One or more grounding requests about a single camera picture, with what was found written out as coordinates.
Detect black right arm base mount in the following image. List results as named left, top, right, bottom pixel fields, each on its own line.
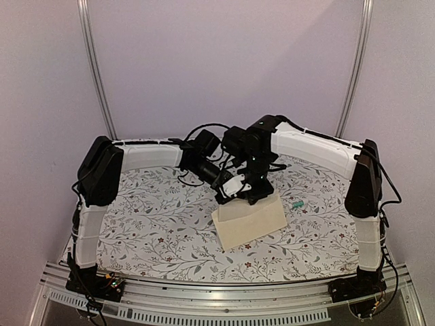
left=328, top=267, right=387, bottom=319

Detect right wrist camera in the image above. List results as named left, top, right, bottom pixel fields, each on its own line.
left=219, top=174, right=251, bottom=198

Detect floral patterned table mat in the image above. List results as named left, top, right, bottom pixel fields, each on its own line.
left=63, top=137, right=383, bottom=283

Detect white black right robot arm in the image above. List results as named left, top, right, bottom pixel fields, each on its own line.
left=222, top=115, right=402, bottom=296

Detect left aluminium frame post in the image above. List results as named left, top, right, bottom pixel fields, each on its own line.
left=77, top=0, right=118, bottom=140

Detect front aluminium rail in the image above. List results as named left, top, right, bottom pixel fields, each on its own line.
left=29, top=263, right=429, bottom=325

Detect green white glue stick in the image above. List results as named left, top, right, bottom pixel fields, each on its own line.
left=292, top=200, right=305, bottom=209

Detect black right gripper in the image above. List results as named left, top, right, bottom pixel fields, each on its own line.
left=238, top=152, right=275, bottom=204

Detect cream paper envelope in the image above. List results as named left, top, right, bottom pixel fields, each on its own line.
left=211, top=192, right=288, bottom=251

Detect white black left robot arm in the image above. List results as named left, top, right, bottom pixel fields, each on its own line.
left=70, top=136, right=232, bottom=295

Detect aluminium frame post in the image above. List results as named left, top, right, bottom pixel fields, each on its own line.
left=335, top=0, right=374, bottom=138
left=77, top=0, right=118, bottom=140

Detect right aluminium frame post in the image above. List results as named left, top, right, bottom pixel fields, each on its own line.
left=335, top=0, right=374, bottom=138

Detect cream letter paper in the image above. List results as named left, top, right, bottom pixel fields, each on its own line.
left=217, top=198, right=269, bottom=221

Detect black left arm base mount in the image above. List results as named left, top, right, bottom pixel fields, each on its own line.
left=65, top=264, right=125, bottom=302

